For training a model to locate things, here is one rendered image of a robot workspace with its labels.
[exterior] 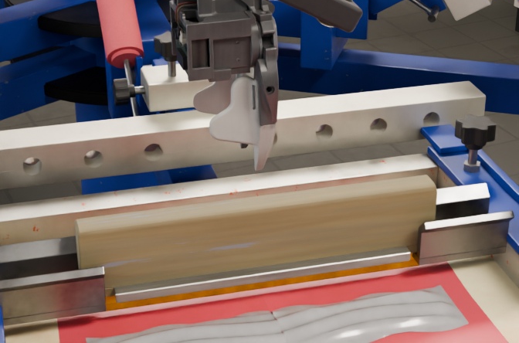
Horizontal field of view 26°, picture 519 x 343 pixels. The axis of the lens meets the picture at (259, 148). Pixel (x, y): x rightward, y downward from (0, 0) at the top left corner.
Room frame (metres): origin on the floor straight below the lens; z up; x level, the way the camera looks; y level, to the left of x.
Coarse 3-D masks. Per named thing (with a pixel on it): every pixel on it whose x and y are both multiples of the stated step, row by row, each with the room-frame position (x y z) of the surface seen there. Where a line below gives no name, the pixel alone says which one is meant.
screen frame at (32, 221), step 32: (384, 160) 1.18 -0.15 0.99; (416, 160) 1.18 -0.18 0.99; (128, 192) 1.10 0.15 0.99; (160, 192) 1.10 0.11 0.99; (192, 192) 1.10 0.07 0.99; (224, 192) 1.10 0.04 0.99; (256, 192) 1.11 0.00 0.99; (0, 224) 1.04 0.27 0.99; (32, 224) 1.04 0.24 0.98; (64, 224) 1.05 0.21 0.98; (512, 256) 0.98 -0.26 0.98
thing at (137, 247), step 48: (288, 192) 0.97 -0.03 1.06; (336, 192) 0.97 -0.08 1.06; (384, 192) 0.97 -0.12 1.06; (432, 192) 0.98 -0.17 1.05; (96, 240) 0.90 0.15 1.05; (144, 240) 0.91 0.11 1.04; (192, 240) 0.92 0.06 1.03; (240, 240) 0.93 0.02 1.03; (288, 240) 0.94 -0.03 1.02; (336, 240) 0.96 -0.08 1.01; (384, 240) 0.97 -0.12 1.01
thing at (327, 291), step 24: (432, 264) 1.01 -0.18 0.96; (264, 288) 0.96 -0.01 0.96; (288, 288) 0.96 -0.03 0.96; (312, 288) 0.96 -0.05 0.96; (336, 288) 0.96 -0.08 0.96; (360, 288) 0.96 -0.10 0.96; (384, 288) 0.96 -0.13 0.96; (408, 288) 0.96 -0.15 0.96; (456, 288) 0.96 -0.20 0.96; (480, 312) 0.92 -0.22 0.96; (408, 336) 0.88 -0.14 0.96; (432, 336) 0.88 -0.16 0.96; (456, 336) 0.88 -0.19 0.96; (480, 336) 0.88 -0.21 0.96
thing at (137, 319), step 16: (160, 304) 0.93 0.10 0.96; (176, 304) 0.93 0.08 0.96; (192, 304) 0.93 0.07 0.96; (208, 304) 0.93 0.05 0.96; (224, 304) 0.93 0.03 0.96; (240, 304) 0.93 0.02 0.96; (256, 304) 0.93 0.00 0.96; (64, 320) 0.90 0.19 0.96; (80, 320) 0.90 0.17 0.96; (96, 320) 0.90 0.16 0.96; (112, 320) 0.90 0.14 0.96; (128, 320) 0.90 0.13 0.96; (144, 320) 0.90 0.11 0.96; (160, 320) 0.90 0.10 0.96; (176, 320) 0.90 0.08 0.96; (192, 320) 0.90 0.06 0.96; (208, 320) 0.90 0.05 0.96; (64, 336) 0.88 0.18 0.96; (80, 336) 0.88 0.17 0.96; (96, 336) 0.88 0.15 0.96
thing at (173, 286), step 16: (336, 256) 0.96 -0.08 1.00; (352, 256) 0.96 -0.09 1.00; (368, 256) 0.96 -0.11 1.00; (384, 256) 0.96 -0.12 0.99; (400, 256) 0.96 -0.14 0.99; (224, 272) 0.93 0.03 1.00; (240, 272) 0.93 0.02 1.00; (256, 272) 0.93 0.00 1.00; (272, 272) 0.93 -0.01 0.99; (288, 272) 0.93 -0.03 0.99; (304, 272) 0.94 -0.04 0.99; (320, 272) 0.94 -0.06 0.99; (128, 288) 0.90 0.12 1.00; (144, 288) 0.90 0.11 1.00; (160, 288) 0.90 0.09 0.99; (176, 288) 0.90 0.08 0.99; (192, 288) 0.91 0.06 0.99; (208, 288) 0.91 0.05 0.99
